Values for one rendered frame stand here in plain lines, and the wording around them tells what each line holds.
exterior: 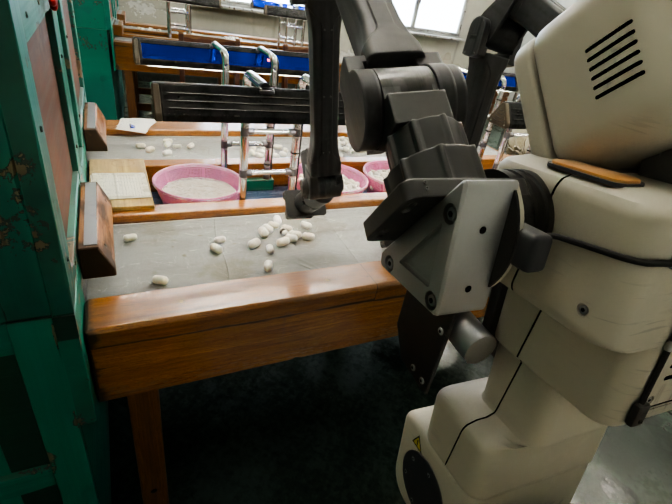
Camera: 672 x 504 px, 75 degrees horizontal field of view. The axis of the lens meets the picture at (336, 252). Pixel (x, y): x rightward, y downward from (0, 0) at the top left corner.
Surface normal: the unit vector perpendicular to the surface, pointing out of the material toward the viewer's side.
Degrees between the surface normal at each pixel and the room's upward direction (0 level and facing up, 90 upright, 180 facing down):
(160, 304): 0
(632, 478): 0
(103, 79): 90
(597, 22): 90
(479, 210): 82
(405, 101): 38
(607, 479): 0
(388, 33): 29
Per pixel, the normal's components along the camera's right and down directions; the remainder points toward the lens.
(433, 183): 0.33, -0.35
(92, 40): 0.35, 0.53
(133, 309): 0.15, -0.84
